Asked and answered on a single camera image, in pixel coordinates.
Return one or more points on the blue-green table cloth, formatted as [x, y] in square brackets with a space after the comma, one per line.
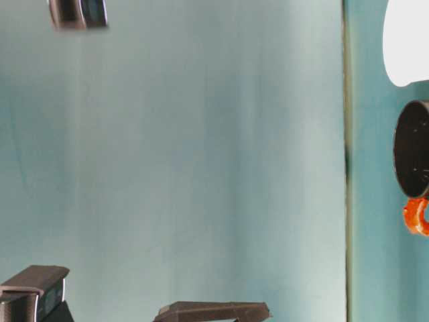
[372, 234]

